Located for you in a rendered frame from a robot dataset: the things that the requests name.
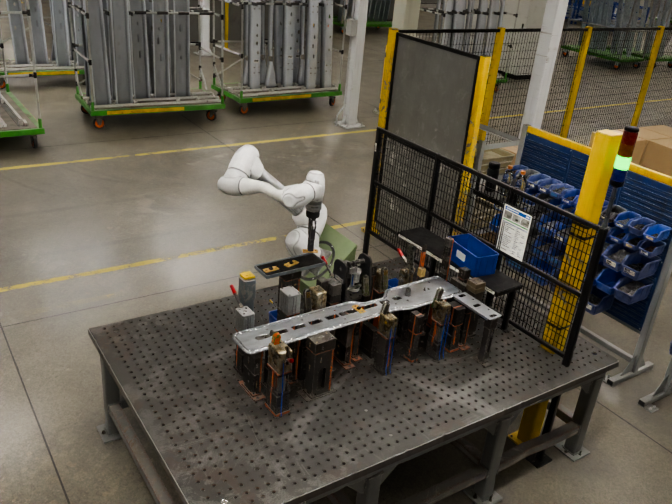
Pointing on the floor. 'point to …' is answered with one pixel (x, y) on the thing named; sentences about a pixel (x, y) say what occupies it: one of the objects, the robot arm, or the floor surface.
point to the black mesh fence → (493, 249)
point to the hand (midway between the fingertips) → (310, 244)
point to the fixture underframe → (116, 422)
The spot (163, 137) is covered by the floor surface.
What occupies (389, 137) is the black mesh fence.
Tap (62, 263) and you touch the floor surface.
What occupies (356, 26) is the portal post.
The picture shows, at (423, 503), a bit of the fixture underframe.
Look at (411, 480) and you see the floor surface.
